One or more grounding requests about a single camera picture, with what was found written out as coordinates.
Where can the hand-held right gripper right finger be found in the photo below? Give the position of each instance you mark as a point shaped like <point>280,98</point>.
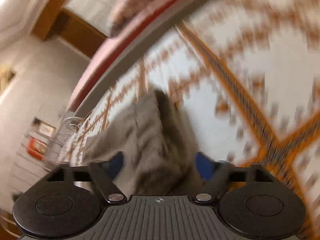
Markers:
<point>203,167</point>

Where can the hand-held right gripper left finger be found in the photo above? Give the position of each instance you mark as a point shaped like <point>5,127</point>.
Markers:
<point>115,165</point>

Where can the grey fleece pants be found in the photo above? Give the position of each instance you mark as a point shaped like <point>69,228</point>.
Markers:
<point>147,135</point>

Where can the framed picture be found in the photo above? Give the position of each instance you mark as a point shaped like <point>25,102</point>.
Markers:
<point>45,128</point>

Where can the white drawer cabinet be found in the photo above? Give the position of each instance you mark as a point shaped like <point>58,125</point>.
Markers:
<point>25,170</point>

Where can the bed with pink sheet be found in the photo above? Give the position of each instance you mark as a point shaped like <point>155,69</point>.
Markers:
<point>125,52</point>

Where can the orange patterned white bedsheet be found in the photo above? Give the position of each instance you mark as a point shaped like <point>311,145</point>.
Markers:
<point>250,55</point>

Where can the folded pink quilt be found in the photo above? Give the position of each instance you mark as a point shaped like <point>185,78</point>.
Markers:
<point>132,5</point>

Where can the white wardrobe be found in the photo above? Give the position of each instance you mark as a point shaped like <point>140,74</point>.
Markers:
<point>95,0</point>

